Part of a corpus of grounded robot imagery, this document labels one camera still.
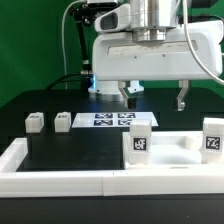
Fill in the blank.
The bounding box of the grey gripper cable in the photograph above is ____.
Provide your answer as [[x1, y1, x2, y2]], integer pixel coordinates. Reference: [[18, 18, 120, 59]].
[[181, 0, 224, 86]]

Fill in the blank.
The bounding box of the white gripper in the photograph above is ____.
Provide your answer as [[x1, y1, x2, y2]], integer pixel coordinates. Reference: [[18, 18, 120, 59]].
[[92, 3, 224, 112]]

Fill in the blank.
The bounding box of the white cable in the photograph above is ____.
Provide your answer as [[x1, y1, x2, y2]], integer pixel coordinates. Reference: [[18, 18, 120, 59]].
[[61, 0, 88, 90]]

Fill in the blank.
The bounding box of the white U-shaped obstacle fence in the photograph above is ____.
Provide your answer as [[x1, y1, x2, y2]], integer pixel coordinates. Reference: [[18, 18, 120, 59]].
[[0, 138, 224, 198]]

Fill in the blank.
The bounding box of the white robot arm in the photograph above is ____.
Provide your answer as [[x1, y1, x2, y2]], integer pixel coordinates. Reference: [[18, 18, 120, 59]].
[[89, 0, 224, 111]]

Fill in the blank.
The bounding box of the white square table top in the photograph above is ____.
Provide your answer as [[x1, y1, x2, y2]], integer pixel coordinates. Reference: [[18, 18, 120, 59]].
[[123, 131, 224, 170]]

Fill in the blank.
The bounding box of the black cable bundle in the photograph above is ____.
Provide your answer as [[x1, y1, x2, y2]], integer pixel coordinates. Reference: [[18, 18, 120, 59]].
[[45, 73, 91, 91]]

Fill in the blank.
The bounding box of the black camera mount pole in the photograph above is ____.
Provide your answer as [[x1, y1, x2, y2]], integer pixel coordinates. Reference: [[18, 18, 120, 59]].
[[70, 3, 96, 92]]

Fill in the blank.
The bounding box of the white fiducial marker sheet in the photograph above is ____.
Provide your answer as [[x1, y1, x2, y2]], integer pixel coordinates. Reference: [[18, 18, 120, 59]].
[[72, 112, 158, 128]]

